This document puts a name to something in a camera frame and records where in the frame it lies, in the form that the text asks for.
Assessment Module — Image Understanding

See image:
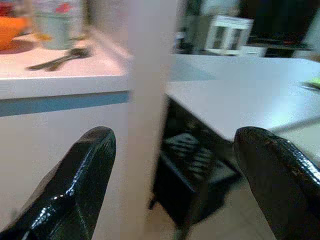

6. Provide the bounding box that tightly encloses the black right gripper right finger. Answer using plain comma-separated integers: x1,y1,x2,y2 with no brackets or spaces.
233,126,320,240

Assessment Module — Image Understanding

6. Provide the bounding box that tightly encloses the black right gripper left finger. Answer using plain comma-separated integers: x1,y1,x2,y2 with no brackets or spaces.
0,126,117,240

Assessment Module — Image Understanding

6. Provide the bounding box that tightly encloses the white counter cabinet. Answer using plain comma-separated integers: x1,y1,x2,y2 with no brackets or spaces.
0,26,136,240

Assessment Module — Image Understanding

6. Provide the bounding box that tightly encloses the yellow-green item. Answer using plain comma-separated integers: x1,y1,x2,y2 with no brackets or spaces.
302,74,320,90

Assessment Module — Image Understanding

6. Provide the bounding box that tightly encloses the white pillar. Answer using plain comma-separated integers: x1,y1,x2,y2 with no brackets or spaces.
126,0,177,240

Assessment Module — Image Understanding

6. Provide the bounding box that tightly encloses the dark metal spoon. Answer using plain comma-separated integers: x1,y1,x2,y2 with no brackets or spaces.
44,49,88,72

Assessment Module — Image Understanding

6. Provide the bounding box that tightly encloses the dark metal fork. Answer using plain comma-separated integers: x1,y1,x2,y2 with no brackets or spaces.
26,47,93,71

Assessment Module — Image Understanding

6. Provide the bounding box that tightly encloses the white cabinet with glass doors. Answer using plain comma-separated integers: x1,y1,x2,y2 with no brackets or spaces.
205,14,254,54

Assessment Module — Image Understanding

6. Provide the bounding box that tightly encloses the orange bowl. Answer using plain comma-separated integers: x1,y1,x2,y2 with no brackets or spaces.
0,15,29,51

